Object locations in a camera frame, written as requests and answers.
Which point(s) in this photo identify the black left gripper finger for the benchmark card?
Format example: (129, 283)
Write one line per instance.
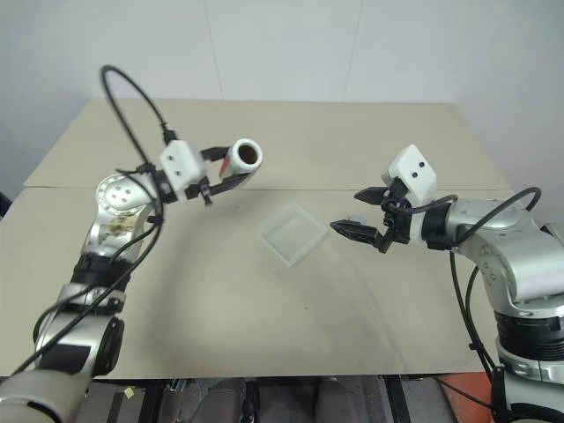
(227, 184)
(213, 153)

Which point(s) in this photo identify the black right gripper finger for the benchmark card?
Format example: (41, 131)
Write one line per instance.
(357, 231)
(372, 196)

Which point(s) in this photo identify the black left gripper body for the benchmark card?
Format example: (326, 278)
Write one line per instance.
(198, 190)

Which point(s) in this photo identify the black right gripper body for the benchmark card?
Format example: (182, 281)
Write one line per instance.
(396, 220)

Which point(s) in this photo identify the light blue plastic piece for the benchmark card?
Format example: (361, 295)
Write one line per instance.
(356, 218)

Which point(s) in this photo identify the silver can with red label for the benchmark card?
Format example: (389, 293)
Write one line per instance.
(233, 165)

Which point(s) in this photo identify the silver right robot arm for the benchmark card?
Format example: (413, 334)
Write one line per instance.
(506, 238)

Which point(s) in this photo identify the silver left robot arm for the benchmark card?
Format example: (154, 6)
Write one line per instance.
(119, 198)

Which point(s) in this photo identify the clear square plastic tray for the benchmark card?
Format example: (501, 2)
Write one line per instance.
(291, 233)

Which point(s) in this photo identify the orange floor mat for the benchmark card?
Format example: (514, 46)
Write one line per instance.
(462, 396)

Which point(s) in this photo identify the dark grey rounded shape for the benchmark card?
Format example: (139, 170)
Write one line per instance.
(224, 403)

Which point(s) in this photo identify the small yellow tag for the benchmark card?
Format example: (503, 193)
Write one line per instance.
(128, 393)

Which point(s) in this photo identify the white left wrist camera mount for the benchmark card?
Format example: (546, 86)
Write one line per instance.
(178, 161)

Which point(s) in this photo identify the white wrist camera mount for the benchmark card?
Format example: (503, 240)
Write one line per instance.
(178, 161)
(414, 169)

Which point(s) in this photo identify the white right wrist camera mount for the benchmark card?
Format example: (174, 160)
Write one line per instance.
(414, 169)

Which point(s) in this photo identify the black table frame leg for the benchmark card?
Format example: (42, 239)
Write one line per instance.
(152, 403)
(398, 401)

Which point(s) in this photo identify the small silver metal bracket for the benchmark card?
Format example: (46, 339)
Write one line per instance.
(177, 387)

